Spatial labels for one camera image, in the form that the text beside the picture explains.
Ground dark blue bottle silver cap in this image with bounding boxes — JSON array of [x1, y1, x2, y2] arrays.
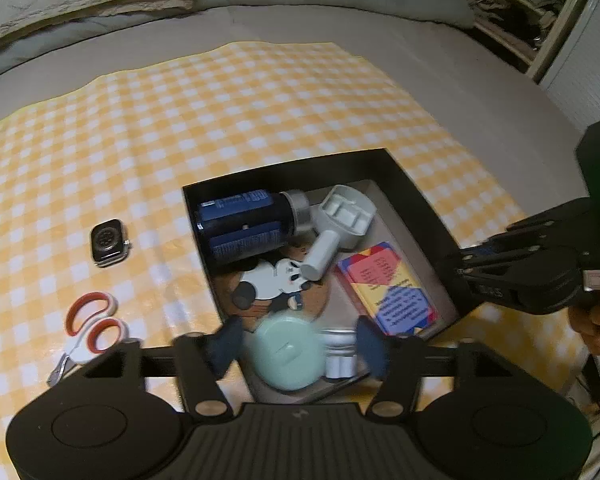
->
[[195, 189, 313, 267]]

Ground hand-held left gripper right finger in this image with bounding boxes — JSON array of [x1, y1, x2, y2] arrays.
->
[[355, 315, 517, 421]]

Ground black cardboard box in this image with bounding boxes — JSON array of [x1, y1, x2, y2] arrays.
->
[[181, 147, 463, 406]]

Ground yellow checked cloth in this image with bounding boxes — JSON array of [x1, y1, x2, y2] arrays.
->
[[0, 42, 588, 480]]

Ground smartwatch without strap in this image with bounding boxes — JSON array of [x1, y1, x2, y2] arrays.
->
[[91, 218, 132, 268]]

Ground small white plastic piece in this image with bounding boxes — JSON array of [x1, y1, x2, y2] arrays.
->
[[322, 329, 358, 381]]

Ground white plastic cylinder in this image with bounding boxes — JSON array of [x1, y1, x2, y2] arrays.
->
[[300, 230, 342, 281]]

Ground person's right hand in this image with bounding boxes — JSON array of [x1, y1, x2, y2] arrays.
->
[[567, 290, 600, 357]]

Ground mint green round case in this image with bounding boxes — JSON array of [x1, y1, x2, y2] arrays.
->
[[247, 312, 331, 393]]

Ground colourful card box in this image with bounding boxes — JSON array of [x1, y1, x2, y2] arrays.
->
[[335, 241, 440, 336]]

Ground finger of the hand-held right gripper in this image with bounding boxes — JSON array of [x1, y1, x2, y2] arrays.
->
[[446, 246, 582, 283], [460, 198, 597, 257]]

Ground red and white scissors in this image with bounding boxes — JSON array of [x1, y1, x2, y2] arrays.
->
[[46, 291, 143, 387]]

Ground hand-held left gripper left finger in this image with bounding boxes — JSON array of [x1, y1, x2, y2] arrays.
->
[[82, 316, 246, 419]]

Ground round panda coaster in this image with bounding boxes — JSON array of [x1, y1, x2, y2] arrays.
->
[[215, 245, 333, 333]]

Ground white open wardrobe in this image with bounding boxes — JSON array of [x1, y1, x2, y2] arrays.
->
[[420, 0, 600, 128]]

